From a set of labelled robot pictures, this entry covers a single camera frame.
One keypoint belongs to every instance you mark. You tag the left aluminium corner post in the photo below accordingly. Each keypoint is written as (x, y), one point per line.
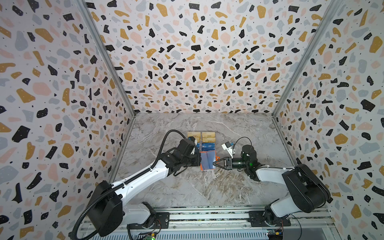
(86, 15)

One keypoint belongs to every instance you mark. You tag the gold card back left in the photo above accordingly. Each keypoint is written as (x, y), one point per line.
(194, 134)

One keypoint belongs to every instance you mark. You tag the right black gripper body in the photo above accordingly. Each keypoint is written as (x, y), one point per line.
(228, 163)

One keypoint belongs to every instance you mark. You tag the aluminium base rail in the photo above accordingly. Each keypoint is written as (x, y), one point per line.
(231, 223)

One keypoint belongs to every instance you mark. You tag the right aluminium corner post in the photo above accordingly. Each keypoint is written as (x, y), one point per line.
(327, 18)

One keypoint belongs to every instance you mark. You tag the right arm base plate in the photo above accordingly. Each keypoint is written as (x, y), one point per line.
(267, 219)

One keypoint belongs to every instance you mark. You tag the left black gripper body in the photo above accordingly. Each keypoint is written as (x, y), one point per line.
(194, 160)

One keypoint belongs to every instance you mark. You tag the orange card holder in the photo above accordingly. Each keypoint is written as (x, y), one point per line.
(207, 160)

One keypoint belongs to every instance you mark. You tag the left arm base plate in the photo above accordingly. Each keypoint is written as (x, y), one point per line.
(157, 221)

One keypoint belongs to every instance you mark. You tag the aluminium corner post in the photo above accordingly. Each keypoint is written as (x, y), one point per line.
(327, 18)
(86, 15)

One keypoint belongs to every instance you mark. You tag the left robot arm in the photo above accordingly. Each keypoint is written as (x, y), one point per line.
(110, 202)

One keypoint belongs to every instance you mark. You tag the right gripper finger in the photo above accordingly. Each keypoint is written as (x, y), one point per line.
(221, 165)
(221, 161)

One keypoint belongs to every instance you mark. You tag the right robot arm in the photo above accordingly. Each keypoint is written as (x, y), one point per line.
(306, 192)

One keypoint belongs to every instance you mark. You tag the gold card back right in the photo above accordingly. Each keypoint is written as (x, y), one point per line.
(208, 134)

